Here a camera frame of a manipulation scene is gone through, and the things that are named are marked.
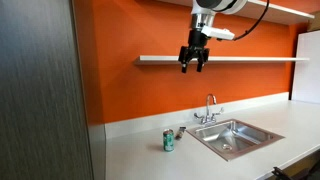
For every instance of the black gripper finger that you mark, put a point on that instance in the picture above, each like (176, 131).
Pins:
(203, 56)
(185, 55)

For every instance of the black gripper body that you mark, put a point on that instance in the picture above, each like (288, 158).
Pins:
(198, 38)

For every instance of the green soda can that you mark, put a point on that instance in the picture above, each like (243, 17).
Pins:
(168, 141)

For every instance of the white backsplash strip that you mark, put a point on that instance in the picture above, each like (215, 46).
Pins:
(160, 121)

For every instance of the dark blue snack bar wrapper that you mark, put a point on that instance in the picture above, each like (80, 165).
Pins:
(180, 133)

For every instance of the stainless steel sink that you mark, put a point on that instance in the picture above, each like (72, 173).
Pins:
(235, 138)

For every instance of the white side panel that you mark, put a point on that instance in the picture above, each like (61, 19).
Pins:
(308, 66)

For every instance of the brown cardboard box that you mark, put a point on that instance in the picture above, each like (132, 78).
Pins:
(315, 23)

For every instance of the black clamp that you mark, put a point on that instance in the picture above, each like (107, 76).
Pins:
(279, 173)

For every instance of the dark wood-grain cabinet panel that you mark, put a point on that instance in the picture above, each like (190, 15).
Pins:
(40, 93)

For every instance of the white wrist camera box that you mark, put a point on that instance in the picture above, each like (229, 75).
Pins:
(218, 33)

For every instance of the long white wall shelf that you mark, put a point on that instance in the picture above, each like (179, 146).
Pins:
(240, 60)

